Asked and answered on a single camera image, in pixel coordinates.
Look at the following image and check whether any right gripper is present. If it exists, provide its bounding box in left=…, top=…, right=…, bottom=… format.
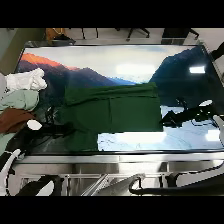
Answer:
left=161, top=110, right=183, bottom=129

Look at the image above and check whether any green T-shirt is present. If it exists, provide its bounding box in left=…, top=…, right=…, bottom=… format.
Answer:
left=59, top=82, right=165, bottom=153

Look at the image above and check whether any black office chair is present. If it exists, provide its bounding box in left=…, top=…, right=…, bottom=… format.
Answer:
left=125, top=28, right=151, bottom=41

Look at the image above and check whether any white garment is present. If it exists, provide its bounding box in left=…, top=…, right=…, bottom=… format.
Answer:
left=4, top=67, right=48, bottom=93

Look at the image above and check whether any pale green garment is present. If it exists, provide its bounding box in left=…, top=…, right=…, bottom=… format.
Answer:
left=0, top=132, right=16, bottom=157
left=0, top=89, right=41, bottom=113

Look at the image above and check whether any black cable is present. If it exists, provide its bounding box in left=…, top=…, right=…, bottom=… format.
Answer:
left=165, top=160, right=224, bottom=188

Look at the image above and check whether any silver frame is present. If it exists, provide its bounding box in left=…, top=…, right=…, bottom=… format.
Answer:
left=0, top=151, right=224, bottom=197

